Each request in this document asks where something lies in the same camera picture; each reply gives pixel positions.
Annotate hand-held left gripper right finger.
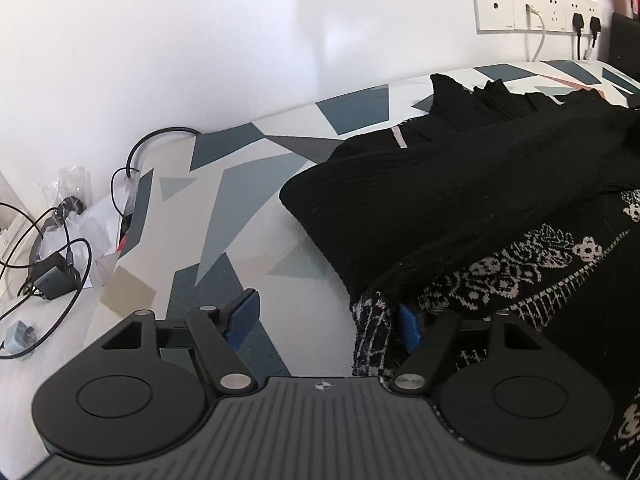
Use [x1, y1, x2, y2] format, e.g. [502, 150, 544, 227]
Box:
[390, 302, 546, 396]

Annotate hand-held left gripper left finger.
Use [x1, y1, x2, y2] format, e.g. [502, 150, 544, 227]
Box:
[100, 287, 261, 393]

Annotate black white patterned knit sweater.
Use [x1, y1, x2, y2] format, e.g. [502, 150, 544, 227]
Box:
[280, 74, 640, 480]

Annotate geometric printed tablecloth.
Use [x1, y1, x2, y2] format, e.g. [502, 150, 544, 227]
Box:
[82, 59, 640, 378]

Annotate clear plastic wrappers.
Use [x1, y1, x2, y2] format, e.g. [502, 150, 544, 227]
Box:
[42, 165, 121, 291]

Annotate white flat board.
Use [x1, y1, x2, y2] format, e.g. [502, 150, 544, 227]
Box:
[0, 170, 131, 466]

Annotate small grey-blue adapter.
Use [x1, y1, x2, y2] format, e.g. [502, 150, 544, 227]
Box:
[2, 321, 38, 356]

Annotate black textured cabinet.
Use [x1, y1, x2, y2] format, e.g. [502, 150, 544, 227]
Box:
[610, 10, 640, 110]

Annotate black charger with cable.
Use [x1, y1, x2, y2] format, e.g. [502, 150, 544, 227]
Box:
[0, 200, 93, 361]

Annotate black cable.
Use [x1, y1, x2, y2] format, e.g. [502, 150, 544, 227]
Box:
[110, 127, 201, 221]

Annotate white plug with cable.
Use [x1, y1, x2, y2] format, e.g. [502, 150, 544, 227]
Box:
[525, 4, 547, 63]

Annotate white wall socket panel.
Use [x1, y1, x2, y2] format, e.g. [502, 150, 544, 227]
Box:
[471, 0, 601, 33]

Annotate black plug with cable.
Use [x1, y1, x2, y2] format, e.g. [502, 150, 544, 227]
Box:
[586, 16, 602, 60]
[571, 12, 586, 60]

